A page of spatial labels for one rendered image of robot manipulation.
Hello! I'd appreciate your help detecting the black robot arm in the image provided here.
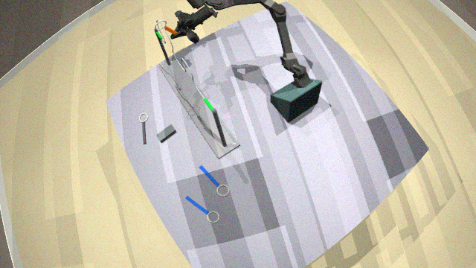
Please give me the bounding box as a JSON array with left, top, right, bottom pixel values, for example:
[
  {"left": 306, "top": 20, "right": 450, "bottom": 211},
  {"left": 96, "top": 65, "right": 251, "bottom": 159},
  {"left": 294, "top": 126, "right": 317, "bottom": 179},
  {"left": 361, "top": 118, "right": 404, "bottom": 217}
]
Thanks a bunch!
[{"left": 178, "top": 0, "right": 313, "bottom": 88}]

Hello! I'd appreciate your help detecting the blue handle with white loop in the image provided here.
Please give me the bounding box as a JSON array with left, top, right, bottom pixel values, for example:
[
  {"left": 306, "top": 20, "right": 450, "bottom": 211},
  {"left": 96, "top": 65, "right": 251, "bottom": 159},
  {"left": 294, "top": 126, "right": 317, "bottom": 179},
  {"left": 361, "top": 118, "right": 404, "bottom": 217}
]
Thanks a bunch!
[
  {"left": 185, "top": 196, "right": 219, "bottom": 223},
  {"left": 199, "top": 166, "right": 229, "bottom": 196}
]

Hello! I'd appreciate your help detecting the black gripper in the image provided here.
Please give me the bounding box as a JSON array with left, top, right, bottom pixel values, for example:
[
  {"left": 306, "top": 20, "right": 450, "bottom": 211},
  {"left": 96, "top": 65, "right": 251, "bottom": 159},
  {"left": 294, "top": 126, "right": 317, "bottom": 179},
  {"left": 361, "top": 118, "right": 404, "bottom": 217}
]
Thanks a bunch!
[{"left": 170, "top": 10, "right": 204, "bottom": 44}]

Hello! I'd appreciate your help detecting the orange handle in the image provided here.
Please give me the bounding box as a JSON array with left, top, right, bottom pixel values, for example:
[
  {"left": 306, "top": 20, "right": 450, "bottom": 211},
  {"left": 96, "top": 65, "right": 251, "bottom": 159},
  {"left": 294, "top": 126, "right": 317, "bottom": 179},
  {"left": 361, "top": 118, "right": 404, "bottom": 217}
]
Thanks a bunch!
[{"left": 155, "top": 20, "right": 177, "bottom": 35}]

